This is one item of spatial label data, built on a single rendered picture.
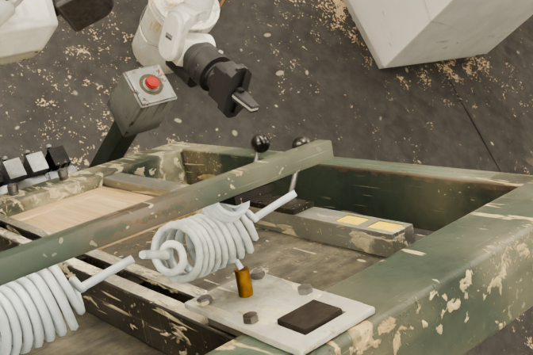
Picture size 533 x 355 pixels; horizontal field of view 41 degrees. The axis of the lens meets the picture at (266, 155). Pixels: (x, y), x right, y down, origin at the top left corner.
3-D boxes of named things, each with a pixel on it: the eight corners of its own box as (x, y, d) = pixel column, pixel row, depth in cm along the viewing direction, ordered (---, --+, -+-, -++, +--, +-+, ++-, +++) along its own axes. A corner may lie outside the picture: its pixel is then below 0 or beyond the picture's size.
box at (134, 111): (139, 96, 216) (159, 62, 202) (158, 129, 213) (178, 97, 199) (105, 104, 209) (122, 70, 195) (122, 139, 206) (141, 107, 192)
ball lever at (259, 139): (247, 201, 140) (263, 135, 141) (259, 204, 137) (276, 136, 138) (232, 197, 137) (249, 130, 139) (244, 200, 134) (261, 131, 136)
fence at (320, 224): (123, 186, 184) (120, 172, 183) (416, 248, 110) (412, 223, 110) (105, 192, 181) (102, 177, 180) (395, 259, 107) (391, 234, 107)
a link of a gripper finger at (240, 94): (248, 110, 148) (231, 94, 151) (260, 108, 150) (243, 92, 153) (251, 104, 147) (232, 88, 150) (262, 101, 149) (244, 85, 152)
